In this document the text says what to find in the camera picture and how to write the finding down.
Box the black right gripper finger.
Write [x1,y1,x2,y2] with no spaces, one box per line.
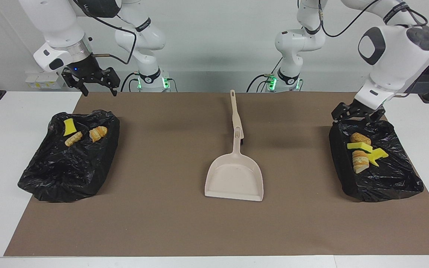
[97,67,121,97]
[61,68,89,97]

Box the golden fried croquette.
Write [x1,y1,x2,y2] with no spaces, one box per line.
[350,133,372,146]

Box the green and yellow sponge piece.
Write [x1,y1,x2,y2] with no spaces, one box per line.
[347,143,374,154]

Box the yellow sponge wedge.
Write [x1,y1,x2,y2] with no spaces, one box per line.
[63,118,77,137]

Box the pale angular bread chunk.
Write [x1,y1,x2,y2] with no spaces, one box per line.
[352,150,370,174]

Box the striped orange croissant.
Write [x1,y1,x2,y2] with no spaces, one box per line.
[89,126,108,143]

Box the pale rounded bread piece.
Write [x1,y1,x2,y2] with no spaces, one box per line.
[64,131,83,147]

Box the beige brush with black bristles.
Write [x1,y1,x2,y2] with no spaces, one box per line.
[230,89,244,145]

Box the beige plastic dustpan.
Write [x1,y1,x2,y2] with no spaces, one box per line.
[204,126,264,202]

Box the bin with taut black bag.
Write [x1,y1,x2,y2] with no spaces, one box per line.
[329,119,425,202]

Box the bin with loose black bag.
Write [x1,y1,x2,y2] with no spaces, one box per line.
[18,109,121,203]

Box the brown table mat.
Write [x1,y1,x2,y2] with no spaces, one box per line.
[3,92,429,257]

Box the black right base cable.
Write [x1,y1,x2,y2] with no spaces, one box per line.
[121,73,140,92]

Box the black base cable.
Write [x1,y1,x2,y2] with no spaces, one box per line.
[121,73,140,92]
[246,58,284,93]

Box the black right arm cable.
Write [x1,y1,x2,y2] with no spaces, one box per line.
[73,0,139,64]

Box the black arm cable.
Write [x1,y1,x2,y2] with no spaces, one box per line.
[318,0,429,98]
[73,0,139,64]

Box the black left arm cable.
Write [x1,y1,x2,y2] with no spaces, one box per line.
[318,0,429,98]

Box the black left base cable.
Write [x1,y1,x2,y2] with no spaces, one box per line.
[246,58,284,93]

